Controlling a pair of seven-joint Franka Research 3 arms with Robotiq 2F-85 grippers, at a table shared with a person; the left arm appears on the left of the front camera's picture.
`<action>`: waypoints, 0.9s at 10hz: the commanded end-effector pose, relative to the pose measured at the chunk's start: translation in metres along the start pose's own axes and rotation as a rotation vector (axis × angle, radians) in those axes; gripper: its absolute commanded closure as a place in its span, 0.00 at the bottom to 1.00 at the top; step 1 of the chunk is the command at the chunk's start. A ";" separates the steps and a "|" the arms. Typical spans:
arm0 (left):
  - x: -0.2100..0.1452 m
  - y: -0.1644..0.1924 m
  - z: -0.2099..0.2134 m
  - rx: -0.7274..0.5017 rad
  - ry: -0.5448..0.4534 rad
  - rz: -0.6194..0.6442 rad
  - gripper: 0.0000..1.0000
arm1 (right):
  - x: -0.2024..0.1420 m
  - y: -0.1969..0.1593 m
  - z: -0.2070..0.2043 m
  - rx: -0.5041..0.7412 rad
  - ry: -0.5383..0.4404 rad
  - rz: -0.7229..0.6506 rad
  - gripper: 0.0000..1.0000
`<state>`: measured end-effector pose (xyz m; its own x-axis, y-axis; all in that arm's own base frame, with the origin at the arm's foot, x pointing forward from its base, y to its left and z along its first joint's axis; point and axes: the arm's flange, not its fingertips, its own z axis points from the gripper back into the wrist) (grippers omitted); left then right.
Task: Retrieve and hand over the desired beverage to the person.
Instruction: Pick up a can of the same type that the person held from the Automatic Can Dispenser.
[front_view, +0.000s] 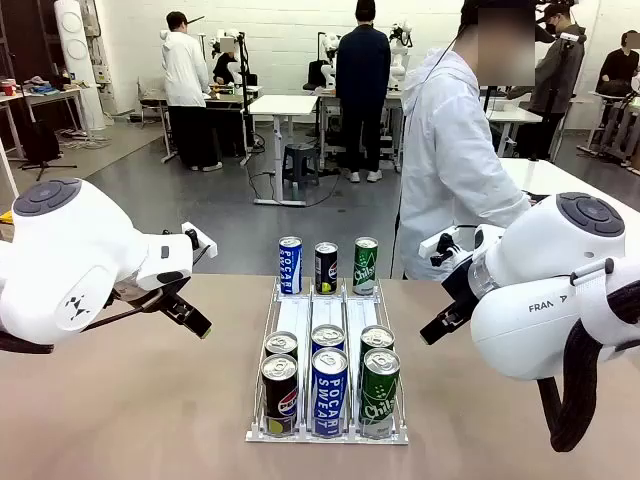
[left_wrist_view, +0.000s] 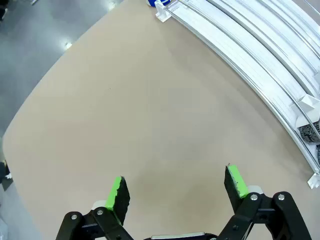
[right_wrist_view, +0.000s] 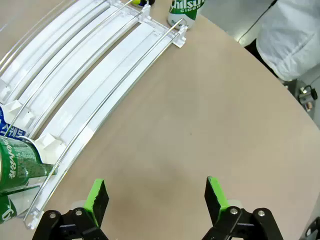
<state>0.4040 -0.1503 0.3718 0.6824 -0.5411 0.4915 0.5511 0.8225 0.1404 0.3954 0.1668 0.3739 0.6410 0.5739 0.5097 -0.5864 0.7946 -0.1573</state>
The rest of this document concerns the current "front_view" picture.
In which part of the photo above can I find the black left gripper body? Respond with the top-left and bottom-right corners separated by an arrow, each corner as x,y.
113,278 -> 174,314

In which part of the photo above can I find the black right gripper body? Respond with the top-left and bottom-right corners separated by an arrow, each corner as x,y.
441,259 -> 482,314

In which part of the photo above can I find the black Pepsi can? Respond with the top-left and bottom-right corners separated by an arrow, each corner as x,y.
260,353 -> 300,439
264,330 -> 300,362
314,241 -> 340,295

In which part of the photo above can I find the person's right forearm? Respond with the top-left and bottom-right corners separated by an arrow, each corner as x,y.
469,164 -> 534,226

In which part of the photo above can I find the person in white coat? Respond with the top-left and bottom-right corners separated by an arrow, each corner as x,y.
397,0 -> 539,282

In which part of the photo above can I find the green Chilsung cider can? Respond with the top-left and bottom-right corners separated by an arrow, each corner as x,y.
352,236 -> 379,297
358,347 -> 402,440
359,324 -> 397,355

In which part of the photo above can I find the white can dispenser rack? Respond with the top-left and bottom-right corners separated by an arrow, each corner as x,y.
244,276 -> 410,445

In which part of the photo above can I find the blue Pocari Sweat can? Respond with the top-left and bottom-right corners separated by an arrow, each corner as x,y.
310,346 -> 350,438
310,323 -> 347,355
278,236 -> 304,296

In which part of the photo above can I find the large white table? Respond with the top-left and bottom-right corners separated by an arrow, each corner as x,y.
497,157 -> 640,236

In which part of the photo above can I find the small white lab table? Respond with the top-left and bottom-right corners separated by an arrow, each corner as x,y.
487,107 -> 545,157

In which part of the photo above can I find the black tripod with bag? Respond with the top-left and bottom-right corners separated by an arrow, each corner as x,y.
18,117 -> 79,182

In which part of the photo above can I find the grey plastic stool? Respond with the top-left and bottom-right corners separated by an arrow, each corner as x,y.
281,143 -> 321,191

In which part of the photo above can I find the cluttered workbench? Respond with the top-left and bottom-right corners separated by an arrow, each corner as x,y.
202,83 -> 264,166

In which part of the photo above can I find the cluttered side table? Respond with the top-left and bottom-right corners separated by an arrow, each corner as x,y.
0,84 -> 87,161

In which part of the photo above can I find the bystander in white hoodie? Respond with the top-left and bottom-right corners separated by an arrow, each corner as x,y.
159,10 -> 225,173

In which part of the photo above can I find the white standing desk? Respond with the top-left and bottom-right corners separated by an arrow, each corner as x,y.
246,94 -> 321,208

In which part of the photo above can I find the masked bystander in grey jacket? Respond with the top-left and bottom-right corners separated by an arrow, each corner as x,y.
514,2 -> 587,162

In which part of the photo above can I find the seated bystander in black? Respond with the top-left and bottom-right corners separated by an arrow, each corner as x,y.
211,39 -> 242,86

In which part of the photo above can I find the white lab robot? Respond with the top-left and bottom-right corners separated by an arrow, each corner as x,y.
389,19 -> 415,85
318,30 -> 342,94

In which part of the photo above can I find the bystander in dark navy jacket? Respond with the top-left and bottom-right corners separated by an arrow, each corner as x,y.
335,0 -> 393,184

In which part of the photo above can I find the white tower air conditioner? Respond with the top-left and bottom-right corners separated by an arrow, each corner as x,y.
53,0 -> 107,130

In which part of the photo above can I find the bystander in black top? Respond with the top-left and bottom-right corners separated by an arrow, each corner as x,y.
596,29 -> 640,99

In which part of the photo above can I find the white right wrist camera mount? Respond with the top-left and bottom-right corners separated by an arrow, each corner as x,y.
418,224 -> 460,267

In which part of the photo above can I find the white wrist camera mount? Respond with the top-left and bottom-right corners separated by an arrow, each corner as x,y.
180,222 -> 219,259
418,224 -> 460,267

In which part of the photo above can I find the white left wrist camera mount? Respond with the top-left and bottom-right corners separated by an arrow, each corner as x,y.
180,222 -> 219,259

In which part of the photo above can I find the black right arm cable sleeve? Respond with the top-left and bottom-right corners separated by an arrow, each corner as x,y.
537,279 -> 640,454

